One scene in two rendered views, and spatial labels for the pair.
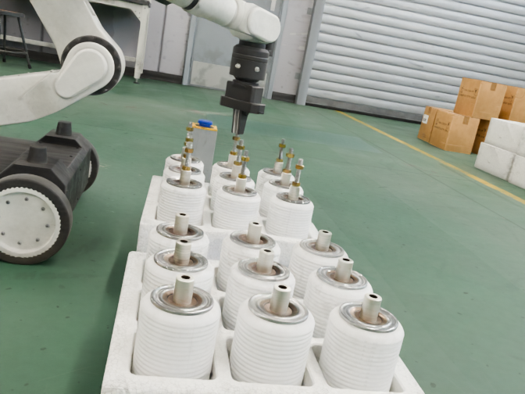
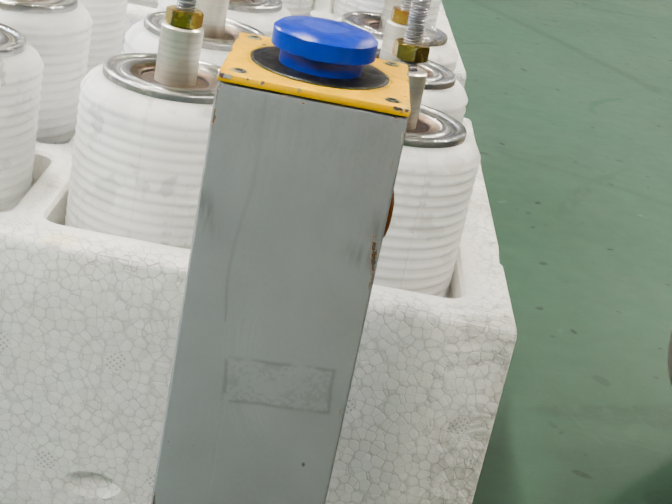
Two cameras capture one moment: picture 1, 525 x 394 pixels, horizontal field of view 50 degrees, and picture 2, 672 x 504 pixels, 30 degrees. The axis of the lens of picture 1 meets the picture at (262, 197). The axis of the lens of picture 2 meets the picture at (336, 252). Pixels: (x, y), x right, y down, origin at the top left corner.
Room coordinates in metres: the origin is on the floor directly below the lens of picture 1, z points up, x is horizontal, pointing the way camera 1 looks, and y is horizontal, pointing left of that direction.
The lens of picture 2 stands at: (2.01, 0.28, 0.43)
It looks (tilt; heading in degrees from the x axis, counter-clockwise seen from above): 22 degrees down; 188
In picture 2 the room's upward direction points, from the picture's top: 11 degrees clockwise
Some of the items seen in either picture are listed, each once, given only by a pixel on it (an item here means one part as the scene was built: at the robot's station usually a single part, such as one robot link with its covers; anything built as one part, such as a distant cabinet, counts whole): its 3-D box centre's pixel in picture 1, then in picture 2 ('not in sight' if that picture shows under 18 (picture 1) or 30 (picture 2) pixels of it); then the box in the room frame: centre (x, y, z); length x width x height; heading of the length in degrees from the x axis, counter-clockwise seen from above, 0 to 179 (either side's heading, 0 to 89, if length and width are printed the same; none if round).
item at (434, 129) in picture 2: (185, 159); (395, 122); (1.37, 0.21, 0.25); 0.08 x 0.08 x 0.01
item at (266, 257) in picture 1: (265, 261); not in sight; (0.75, -0.02, 0.26); 0.02 x 0.02 x 0.03
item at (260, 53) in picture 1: (255, 37); not in sight; (1.41, 0.09, 0.57); 0.11 x 0.11 x 0.11; 48
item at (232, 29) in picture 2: (235, 177); (205, 32); (1.28, 0.07, 0.25); 0.08 x 0.08 x 0.01
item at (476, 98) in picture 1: (479, 98); not in sight; (4.82, -1.63, 0.45); 0.30 x 0.24 x 0.30; 14
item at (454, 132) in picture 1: (453, 131); not in sight; (4.79, -1.49, 0.15); 0.30 x 0.24 x 0.30; 11
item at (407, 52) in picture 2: not in sight; (410, 50); (1.37, 0.21, 0.29); 0.02 x 0.02 x 0.01; 82
